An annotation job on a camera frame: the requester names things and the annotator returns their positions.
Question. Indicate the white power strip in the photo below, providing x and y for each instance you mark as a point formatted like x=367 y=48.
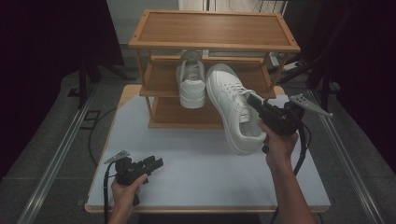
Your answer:
x=291 y=66

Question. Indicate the white sneaker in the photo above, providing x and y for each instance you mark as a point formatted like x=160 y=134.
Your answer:
x=191 y=90
x=224 y=90

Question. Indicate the metal floor rail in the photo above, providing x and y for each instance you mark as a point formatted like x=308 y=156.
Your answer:
x=56 y=161
x=348 y=161

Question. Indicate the person's right hand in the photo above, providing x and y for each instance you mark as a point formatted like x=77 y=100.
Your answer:
x=280 y=149

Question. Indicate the white furniture piece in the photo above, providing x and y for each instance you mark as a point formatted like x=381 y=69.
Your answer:
x=199 y=4

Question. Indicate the wooden shoe rack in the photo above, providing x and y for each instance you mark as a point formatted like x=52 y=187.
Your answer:
x=211 y=31

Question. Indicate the black stand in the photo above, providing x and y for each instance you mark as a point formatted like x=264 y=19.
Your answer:
x=314 y=62
x=82 y=84

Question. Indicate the dark curtain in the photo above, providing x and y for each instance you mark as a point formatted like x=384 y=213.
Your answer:
x=46 y=46
x=367 y=62

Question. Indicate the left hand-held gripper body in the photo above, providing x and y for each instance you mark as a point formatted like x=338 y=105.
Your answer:
x=129 y=172

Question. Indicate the person's left hand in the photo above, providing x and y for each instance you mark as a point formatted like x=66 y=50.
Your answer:
x=126 y=194

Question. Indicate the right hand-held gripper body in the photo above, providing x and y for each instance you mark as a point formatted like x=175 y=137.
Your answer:
x=280 y=119

